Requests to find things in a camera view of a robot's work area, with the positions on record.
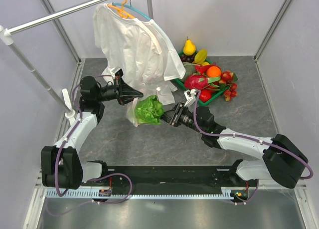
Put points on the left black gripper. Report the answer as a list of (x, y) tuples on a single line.
[(124, 93)]

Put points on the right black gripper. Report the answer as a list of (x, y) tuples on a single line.
[(172, 116)]

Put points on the green lettuce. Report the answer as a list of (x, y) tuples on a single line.
[(149, 111)]

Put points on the clear pink-dotted zip bag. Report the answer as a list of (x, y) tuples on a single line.
[(131, 106)]

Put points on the green melon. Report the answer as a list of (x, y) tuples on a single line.
[(189, 70)]

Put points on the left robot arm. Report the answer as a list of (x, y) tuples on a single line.
[(60, 164)]

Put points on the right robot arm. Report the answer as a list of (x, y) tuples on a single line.
[(276, 159)]

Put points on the green plastic tray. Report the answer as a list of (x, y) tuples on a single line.
[(214, 87)]

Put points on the red tomato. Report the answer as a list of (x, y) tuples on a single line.
[(205, 95)]

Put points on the pink dragon fruit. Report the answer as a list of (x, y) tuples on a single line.
[(199, 81)]

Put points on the white t-shirt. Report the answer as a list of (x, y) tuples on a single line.
[(141, 49)]

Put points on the red pepper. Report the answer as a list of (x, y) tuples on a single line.
[(202, 69)]

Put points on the dark purple grapes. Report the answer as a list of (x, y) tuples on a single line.
[(187, 58)]

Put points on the orange fruit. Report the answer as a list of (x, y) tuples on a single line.
[(213, 71)]

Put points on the yellow star fruit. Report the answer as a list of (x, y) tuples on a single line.
[(200, 57)]

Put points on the yellow pear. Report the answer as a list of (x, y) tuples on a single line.
[(189, 48)]

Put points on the red lychee bunch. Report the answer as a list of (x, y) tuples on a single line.
[(227, 84)]

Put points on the orange clothes hanger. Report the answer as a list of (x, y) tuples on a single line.
[(120, 10)]

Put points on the teal clothes hanger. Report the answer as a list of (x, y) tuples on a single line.
[(139, 14)]

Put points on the white metal clothes rack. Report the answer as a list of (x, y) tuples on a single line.
[(26, 108)]

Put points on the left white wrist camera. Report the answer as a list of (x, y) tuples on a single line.
[(116, 71)]

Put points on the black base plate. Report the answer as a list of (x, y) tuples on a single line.
[(180, 179)]

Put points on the light blue cable duct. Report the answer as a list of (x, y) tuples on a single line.
[(98, 194)]

